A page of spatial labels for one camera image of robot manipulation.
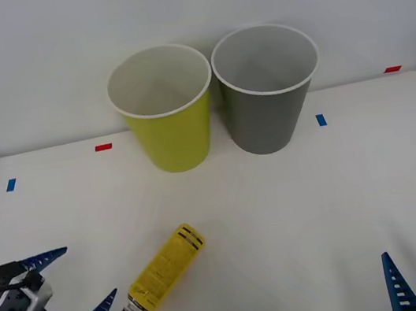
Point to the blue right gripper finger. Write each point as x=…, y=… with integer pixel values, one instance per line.
x=398, y=287

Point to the yellow plastic bottle black cap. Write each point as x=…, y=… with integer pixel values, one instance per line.
x=163, y=272

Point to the yellow-green plastic waste bin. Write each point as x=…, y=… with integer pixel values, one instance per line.
x=173, y=137

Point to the grey plastic waste bin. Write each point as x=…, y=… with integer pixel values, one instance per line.
x=270, y=121

